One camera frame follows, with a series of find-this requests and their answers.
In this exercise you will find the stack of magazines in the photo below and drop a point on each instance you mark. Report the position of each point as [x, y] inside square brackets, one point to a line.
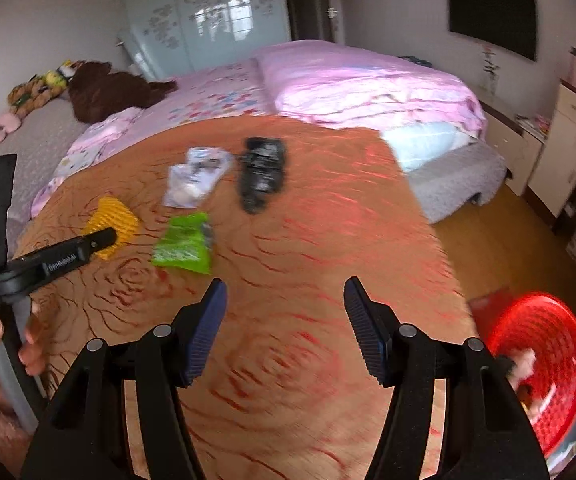
[535, 124]

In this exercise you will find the white brown-topped nightstand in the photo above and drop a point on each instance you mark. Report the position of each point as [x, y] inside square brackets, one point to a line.
[510, 150]

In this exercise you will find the cream tall cabinet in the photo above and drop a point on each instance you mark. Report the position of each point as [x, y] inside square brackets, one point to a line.
[562, 160]

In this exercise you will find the glass-front wardrobe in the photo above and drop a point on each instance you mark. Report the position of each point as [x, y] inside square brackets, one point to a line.
[208, 15]

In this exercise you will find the yellow green plush toy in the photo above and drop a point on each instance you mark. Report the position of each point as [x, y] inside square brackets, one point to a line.
[33, 92]

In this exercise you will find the pink printed clothing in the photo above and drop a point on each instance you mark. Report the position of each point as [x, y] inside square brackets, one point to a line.
[93, 140]

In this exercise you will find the pink folded quilt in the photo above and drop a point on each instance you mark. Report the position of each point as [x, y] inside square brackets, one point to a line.
[357, 80]

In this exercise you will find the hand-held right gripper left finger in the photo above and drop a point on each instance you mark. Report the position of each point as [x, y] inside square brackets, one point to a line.
[205, 340]

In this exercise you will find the black crumpled packet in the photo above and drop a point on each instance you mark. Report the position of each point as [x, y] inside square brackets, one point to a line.
[263, 175]

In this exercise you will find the pink thermos bottle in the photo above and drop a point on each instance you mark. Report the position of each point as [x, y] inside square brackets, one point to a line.
[574, 67]

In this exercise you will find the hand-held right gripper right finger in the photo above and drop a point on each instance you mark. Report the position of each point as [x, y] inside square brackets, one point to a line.
[367, 340]

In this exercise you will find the red plastic basket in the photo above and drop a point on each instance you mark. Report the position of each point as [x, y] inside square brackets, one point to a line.
[557, 350]

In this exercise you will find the brown teddy bear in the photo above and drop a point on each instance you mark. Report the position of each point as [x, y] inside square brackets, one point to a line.
[113, 90]

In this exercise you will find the black wall television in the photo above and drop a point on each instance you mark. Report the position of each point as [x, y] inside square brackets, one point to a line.
[492, 15]

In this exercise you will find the orange rose-print tablecloth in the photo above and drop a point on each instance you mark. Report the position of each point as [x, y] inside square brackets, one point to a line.
[293, 260]

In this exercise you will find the crumpled clear plastic wrapper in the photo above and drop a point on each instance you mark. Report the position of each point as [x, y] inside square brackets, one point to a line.
[193, 180]

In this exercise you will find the pink flower in vase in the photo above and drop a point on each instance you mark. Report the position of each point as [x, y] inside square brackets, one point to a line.
[489, 67]

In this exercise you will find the pink floral bedsheet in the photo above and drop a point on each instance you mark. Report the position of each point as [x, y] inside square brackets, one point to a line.
[208, 95]

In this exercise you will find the yellow foam fruit net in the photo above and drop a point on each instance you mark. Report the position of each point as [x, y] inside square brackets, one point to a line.
[118, 217]

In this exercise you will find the light blue pillow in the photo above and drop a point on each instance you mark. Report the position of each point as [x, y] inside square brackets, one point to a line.
[417, 145]

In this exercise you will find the grey bed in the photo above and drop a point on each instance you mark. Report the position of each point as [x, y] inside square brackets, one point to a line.
[43, 130]

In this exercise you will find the green snack packet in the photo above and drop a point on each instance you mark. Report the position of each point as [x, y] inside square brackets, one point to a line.
[183, 247]

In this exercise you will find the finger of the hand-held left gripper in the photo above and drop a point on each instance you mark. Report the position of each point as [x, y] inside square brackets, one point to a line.
[98, 242]

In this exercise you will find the white paper tissue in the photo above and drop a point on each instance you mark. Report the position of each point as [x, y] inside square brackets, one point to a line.
[522, 362]

